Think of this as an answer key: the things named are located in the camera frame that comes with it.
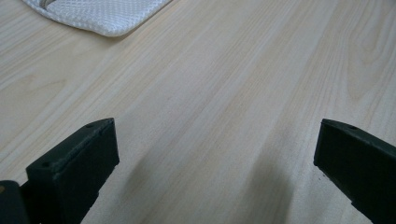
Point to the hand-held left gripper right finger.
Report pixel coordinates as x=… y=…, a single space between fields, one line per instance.
x=358 y=165

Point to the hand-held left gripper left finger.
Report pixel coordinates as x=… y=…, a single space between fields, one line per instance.
x=74 y=168

